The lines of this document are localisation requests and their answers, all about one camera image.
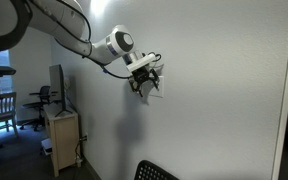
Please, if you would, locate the cream wall thermostat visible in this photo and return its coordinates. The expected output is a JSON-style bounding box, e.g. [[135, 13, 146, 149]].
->
[[129, 80, 140, 93]]

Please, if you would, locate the white wooden chair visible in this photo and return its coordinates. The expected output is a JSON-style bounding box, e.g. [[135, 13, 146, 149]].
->
[[0, 92, 18, 137]]

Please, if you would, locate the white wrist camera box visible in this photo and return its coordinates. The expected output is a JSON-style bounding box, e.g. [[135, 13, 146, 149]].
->
[[127, 54, 156, 72]]

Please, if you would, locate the light wooden cabinet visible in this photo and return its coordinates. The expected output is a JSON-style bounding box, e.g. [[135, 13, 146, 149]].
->
[[44, 106, 81, 177]]

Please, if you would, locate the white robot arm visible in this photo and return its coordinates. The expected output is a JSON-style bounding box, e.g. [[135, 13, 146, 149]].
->
[[0, 0, 159, 93]]

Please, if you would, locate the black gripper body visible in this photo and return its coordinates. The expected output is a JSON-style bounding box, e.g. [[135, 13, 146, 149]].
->
[[132, 67, 153, 85]]

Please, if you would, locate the black mesh chair back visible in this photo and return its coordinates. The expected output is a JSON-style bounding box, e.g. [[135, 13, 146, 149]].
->
[[134, 160, 179, 180]]

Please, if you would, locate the black computer monitor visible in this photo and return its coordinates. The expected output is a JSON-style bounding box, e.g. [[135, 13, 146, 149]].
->
[[49, 64, 71, 117]]

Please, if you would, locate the white double light switch plate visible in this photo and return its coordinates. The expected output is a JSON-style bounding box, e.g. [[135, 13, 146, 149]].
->
[[143, 76, 164, 98]]

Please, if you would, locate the black office chair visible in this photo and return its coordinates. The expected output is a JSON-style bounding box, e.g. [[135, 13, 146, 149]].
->
[[20, 85, 50, 131]]

